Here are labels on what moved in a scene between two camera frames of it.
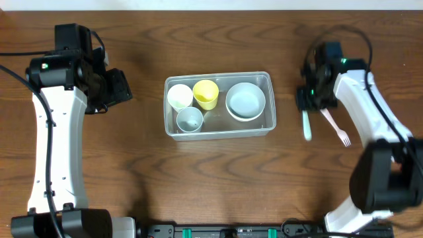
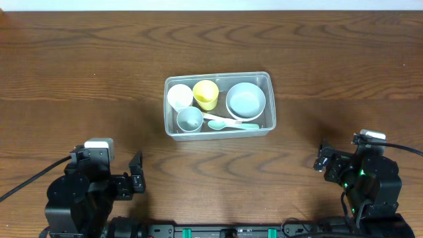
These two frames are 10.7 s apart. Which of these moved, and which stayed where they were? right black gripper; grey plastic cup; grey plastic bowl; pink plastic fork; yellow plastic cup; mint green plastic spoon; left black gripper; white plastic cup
Moved: right black gripper; pink plastic fork; left black gripper; mint green plastic spoon
Stayed: grey plastic bowl; grey plastic cup; white plastic cup; yellow plastic cup
